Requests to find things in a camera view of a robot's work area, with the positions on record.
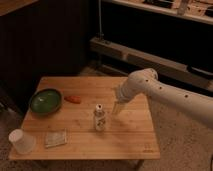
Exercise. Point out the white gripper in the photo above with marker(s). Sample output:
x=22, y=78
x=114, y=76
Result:
x=118, y=105

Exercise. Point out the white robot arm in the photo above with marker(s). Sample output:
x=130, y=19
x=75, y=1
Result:
x=196, y=106

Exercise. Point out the wooden table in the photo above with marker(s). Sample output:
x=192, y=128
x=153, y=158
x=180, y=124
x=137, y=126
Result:
x=128, y=135

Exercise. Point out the orange carrot toy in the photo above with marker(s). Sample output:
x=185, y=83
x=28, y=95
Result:
x=73, y=99

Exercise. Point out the grey shelf beam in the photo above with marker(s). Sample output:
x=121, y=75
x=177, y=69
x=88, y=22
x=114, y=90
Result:
x=163, y=66

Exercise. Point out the green bowl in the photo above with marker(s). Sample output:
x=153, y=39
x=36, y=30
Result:
x=45, y=101

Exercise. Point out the small folded cloth packet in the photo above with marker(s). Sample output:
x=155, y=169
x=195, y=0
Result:
x=55, y=138

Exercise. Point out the metal pole stand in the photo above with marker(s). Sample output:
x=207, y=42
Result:
x=101, y=34

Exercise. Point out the dark cabinet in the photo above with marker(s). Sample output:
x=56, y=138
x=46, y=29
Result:
x=47, y=38

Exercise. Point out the white plastic cup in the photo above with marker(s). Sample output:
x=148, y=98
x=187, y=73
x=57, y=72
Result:
x=22, y=141

